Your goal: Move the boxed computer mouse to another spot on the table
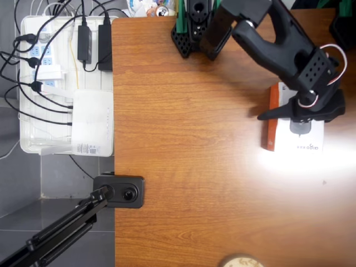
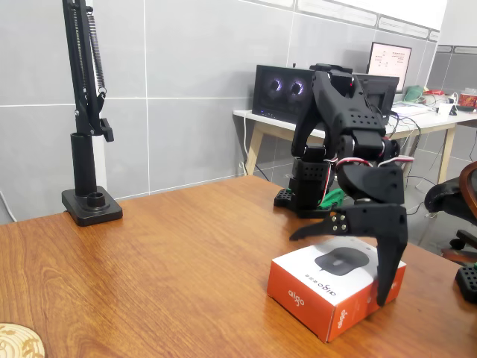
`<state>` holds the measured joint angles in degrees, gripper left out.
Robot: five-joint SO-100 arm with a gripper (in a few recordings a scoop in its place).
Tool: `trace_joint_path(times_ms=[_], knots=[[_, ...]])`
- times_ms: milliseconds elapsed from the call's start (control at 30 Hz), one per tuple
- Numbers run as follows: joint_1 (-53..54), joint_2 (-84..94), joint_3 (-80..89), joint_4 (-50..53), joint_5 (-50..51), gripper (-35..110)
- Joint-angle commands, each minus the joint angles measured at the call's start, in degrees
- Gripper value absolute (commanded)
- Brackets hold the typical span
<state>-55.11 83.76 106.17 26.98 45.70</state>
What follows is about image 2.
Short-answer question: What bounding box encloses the black computer case with fans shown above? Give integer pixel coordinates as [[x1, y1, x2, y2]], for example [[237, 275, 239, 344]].
[[251, 64, 318, 127]]

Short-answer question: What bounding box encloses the white desk with wooden legs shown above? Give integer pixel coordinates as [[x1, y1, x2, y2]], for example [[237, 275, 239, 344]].
[[233, 98, 477, 195]]

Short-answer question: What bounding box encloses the red tin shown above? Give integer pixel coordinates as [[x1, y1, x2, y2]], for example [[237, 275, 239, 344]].
[[457, 88, 477, 110]]

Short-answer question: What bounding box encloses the black office chair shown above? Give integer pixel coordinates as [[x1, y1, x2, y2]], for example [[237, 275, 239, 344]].
[[423, 160, 477, 264]]

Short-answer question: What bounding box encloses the orange white mouse box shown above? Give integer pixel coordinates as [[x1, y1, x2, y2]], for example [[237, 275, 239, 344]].
[[266, 236, 407, 344]]

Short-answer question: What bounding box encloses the green cloth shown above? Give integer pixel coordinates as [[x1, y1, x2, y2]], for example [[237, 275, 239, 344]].
[[404, 85, 426, 104]]

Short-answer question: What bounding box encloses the black perforated arm base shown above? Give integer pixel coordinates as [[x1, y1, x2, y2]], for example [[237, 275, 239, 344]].
[[454, 260, 477, 304]]

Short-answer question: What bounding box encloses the round wooden coaster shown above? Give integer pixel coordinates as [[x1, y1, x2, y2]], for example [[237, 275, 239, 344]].
[[0, 323, 45, 358]]

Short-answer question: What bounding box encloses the white wall cable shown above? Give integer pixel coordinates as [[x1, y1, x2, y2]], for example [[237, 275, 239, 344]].
[[0, 189, 18, 224]]

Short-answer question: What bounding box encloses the green table clamp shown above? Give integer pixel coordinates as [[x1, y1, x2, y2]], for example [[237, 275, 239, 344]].
[[318, 188, 346, 210]]

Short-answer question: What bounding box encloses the black desk stand base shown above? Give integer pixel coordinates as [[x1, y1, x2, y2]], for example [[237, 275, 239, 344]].
[[61, 132, 124, 227]]

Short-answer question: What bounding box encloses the black desk cable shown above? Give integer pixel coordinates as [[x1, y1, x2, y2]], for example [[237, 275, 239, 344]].
[[389, 110, 437, 217]]

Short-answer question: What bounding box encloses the black monitor back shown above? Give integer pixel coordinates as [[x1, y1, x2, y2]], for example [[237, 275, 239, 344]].
[[352, 73, 400, 127]]

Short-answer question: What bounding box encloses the monitor with white screen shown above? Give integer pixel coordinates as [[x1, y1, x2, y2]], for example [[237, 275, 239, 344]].
[[367, 42, 413, 94]]

